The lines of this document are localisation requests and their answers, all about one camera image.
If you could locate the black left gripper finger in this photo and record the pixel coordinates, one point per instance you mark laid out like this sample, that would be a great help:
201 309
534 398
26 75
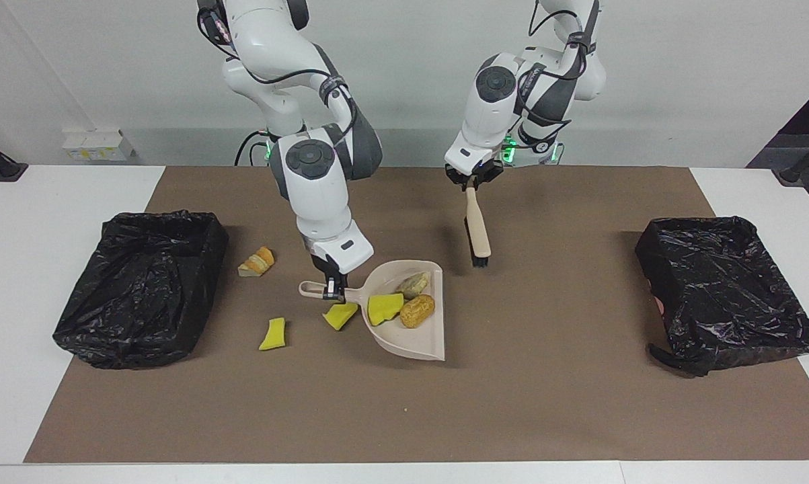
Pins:
460 184
485 183

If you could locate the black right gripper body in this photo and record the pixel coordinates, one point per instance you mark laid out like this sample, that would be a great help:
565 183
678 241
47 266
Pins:
327 272

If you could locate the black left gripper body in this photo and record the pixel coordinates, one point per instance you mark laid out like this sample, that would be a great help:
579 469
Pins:
475 171

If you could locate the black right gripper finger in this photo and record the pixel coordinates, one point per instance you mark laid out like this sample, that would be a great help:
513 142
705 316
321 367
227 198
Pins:
329 291
341 290

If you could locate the beige brush with black bristles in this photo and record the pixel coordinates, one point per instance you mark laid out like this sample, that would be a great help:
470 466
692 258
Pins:
478 228

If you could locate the yellow and green sponge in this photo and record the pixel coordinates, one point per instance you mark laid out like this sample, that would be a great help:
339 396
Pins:
384 309

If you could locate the pale crusty bread piece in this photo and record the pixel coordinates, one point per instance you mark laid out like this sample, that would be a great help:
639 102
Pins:
414 284

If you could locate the brown bread roll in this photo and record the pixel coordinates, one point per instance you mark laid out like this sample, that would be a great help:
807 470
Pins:
417 311

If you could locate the beige plastic dustpan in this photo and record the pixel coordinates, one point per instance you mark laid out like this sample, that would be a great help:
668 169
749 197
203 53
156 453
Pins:
411 339

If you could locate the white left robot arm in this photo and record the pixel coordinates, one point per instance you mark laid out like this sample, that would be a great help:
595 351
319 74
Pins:
491 107

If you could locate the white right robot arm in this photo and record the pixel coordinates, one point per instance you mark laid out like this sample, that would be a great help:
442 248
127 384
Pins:
317 181

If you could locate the bin with black bag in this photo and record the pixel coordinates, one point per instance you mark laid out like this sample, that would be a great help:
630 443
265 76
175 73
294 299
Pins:
142 289
727 289

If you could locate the curved yellow sponge piece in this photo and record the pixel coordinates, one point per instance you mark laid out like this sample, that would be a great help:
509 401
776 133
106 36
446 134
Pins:
340 316

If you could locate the orange striped croissant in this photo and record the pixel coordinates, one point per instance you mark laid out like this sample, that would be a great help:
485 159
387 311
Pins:
257 262

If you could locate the flat yellow sponge piece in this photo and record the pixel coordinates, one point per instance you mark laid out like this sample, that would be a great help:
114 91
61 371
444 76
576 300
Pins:
274 335

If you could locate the brown table mat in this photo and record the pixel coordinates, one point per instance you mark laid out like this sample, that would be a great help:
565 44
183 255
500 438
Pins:
565 403

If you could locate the white power box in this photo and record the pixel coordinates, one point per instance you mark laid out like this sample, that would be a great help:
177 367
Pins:
98 146

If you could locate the black stand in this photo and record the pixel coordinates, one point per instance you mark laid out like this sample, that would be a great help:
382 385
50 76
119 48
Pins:
804 165
1 165

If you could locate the dark partition panel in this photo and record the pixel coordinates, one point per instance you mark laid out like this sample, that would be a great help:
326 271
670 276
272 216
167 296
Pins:
807 114

